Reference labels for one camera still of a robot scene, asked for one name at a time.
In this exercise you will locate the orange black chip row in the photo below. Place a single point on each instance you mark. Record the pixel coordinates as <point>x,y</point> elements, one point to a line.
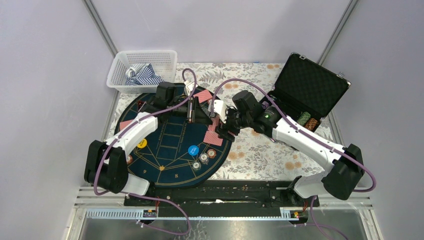
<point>311,124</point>

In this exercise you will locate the red playing card deck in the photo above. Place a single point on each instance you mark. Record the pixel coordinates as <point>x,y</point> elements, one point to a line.
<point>215,123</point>

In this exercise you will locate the round dark poker mat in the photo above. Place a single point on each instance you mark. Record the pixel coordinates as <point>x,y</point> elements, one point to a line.
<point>165,161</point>

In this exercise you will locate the dealt red cards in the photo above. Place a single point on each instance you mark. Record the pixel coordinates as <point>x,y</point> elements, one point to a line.
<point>212,138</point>

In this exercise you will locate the red white chip stack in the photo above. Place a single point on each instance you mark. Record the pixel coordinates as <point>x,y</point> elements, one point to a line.
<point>211,153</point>

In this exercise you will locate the dealt red card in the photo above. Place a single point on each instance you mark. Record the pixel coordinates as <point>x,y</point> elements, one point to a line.
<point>203,96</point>
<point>124,124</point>

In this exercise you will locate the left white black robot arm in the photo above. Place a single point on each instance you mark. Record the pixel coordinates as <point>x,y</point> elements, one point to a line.
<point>106,165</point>

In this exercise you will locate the blue striped cloth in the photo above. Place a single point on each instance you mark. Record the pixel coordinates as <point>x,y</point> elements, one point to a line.
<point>142,74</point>

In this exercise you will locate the green chip row in case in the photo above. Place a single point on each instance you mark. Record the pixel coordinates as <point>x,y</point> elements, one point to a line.
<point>303,119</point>

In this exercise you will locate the yellow big blind button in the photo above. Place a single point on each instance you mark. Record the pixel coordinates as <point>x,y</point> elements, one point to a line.
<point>142,144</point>

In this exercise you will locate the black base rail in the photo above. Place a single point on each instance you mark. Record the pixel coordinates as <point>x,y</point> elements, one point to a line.
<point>224,199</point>

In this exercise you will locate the blue ten chip stack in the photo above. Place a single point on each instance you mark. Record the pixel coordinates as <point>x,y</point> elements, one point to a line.
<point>204,158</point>

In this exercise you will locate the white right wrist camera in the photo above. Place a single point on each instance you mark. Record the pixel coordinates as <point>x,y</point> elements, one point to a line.
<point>217,108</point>

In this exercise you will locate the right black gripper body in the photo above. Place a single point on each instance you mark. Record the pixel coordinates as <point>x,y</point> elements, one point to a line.
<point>235,121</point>

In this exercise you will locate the floral tablecloth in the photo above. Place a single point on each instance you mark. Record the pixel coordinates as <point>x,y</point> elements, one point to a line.
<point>252,156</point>

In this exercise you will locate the blue small blind button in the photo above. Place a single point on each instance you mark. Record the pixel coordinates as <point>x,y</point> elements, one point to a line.
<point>193,150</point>

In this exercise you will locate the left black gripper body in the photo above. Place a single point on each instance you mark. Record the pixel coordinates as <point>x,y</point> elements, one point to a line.
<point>187,109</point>

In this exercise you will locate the dealt red card top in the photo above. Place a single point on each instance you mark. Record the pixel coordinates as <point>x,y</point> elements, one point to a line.
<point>203,96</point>

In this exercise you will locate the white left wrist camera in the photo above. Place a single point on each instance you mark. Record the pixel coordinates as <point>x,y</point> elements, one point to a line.
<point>189,86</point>

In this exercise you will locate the black aluminium chip case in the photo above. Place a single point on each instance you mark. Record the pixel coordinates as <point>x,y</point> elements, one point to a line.
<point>305,86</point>

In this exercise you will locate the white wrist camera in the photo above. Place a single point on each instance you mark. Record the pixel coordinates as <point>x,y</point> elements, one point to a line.
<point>217,108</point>
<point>189,86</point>

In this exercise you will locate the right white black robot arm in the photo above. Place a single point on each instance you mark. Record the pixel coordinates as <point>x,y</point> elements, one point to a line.
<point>342,166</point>

